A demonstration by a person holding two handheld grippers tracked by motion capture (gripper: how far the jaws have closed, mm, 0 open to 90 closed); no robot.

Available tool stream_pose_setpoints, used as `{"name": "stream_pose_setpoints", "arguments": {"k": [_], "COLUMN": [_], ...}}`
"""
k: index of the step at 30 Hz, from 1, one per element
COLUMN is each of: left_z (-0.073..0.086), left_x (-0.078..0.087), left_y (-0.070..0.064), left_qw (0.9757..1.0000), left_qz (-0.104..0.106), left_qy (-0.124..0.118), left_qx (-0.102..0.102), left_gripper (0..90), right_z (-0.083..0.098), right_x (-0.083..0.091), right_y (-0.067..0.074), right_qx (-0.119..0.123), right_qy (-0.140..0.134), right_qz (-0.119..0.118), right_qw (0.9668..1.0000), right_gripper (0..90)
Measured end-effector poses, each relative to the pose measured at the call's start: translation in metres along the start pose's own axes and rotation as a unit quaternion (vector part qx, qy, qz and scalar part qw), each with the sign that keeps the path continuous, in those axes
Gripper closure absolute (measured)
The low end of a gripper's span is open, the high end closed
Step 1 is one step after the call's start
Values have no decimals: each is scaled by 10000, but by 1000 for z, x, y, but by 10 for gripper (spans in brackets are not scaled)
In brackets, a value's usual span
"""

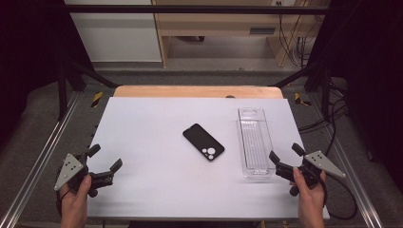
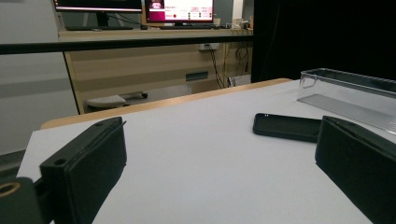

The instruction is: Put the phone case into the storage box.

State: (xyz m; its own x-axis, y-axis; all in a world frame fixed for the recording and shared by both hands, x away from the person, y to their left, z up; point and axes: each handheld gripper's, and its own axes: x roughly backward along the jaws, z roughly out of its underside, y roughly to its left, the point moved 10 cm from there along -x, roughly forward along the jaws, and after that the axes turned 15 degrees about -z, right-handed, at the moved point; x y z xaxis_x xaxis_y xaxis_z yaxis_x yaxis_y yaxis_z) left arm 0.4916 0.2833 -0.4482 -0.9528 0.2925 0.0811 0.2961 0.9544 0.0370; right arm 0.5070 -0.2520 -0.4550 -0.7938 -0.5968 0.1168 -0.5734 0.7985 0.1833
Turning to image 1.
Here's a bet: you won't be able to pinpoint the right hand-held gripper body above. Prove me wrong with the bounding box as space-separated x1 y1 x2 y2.
275 150 347 198

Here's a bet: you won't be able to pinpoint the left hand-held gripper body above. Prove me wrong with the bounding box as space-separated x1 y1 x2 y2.
53 153 115 199

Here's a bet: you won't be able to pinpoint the clear plastic bin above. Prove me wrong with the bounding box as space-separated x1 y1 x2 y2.
236 106 276 181

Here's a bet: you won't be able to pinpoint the person's left hand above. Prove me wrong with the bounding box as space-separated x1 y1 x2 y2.
59 174 93 219

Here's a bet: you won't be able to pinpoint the person's right hand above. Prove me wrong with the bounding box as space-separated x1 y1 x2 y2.
289 166 327 219

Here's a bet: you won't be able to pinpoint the white table mat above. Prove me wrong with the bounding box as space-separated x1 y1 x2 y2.
86 96 331 221

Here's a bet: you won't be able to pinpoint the black curtain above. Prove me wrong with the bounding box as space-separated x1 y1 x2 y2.
0 0 95 150
307 0 403 186

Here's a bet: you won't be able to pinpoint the white cabinet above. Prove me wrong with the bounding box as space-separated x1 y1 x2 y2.
64 0 163 64

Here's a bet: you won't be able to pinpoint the light wooden desk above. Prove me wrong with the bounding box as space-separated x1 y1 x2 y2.
151 0 331 68

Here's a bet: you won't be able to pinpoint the aluminium floor rail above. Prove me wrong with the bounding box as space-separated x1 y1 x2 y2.
0 91 81 228
307 92 385 228

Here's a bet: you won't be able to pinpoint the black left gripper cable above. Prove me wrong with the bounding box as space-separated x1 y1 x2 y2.
55 188 71 218

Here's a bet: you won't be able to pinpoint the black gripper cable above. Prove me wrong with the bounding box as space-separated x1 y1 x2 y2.
55 188 71 218
318 173 358 221

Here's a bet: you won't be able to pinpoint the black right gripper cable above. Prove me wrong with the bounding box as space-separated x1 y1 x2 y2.
318 173 358 221

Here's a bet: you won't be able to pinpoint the black floor cables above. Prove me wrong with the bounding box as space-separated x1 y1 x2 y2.
297 78 350 156

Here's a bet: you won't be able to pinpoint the black frame strut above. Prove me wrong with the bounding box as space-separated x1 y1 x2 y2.
268 60 333 120
56 58 120 122

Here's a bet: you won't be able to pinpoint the hanging desk cables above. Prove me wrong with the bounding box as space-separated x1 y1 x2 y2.
277 13 318 68

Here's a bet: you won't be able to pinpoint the black horizontal frame bar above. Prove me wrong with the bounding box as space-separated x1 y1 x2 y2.
65 4 331 15

